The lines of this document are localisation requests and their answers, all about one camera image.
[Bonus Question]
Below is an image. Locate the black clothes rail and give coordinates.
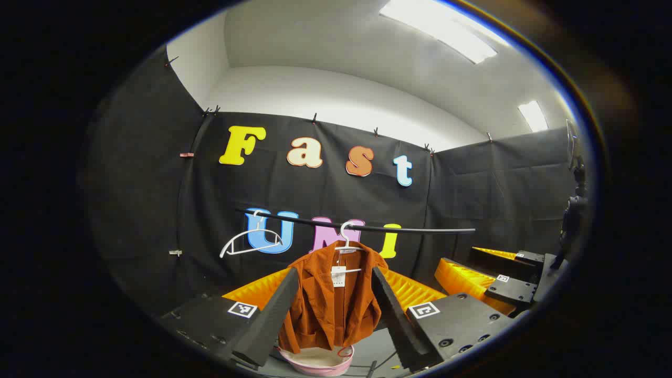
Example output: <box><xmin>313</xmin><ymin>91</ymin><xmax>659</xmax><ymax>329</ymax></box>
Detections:
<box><xmin>235</xmin><ymin>208</ymin><xmax>477</xmax><ymax>235</ymax></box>

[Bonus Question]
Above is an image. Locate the orange ribbed jacket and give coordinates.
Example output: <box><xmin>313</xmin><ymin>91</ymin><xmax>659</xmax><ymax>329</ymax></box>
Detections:
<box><xmin>277</xmin><ymin>240</ymin><xmax>389</xmax><ymax>353</ymax></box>

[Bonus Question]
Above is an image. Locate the small ceiling light panel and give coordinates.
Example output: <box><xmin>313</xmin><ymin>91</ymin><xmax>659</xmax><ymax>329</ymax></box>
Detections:
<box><xmin>518</xmin><ymin>100</ymin><xmax>550</xmax><ymax>133</ymax></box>

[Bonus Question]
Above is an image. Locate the white clothes hanger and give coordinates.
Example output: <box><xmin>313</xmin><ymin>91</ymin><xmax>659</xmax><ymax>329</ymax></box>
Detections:
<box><xmin>219</xmin><ymin>209</ymin><xmax>285</xmax><ymax>259</ymax></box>
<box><xmin>334</xmin><ymin>221</ymin><xmax>368</xmax><ymax>274</ymax></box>

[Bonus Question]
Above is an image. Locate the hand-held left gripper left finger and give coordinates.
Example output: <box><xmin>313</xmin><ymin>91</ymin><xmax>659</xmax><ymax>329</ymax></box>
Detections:
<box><xmin>157</xmin><ymin>267</ymin><xmax>301</xmax><ymax>371</ymax></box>

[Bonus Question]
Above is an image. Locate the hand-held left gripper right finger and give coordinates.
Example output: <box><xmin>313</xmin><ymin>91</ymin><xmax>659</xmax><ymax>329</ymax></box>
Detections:
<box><xmin>371</xmin><ymin>266</ymin><xmax>518</xmax><ymax>373</ymax></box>

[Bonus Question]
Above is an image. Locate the pink laundry hamper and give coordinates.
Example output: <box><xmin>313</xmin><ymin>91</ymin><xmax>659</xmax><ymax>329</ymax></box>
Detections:
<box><xmin>277</xmin><ymin>344</ymin><xmax>355</xmax><ymax>377</ymax></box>

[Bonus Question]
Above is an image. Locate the long ceiling light panel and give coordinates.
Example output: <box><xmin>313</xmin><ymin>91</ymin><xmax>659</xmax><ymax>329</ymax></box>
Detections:
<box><xmin>379</xmin><ymin>0</ymin><xmax>498</xmax><ymax>65</ymax></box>

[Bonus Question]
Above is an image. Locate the set of black clips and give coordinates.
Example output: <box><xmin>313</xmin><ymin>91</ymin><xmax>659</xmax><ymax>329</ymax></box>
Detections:
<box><xmin>164</xmin><ymin>55</ymin><xmax>495</xmax><ymax>157</ymax></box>

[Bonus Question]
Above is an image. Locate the black backdrop cloth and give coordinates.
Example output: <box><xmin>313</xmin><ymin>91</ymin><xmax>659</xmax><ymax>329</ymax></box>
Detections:
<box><xmin>87</xmin><ymin>47</ymin><xmax>578</xmax><ymax>317</ymax></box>

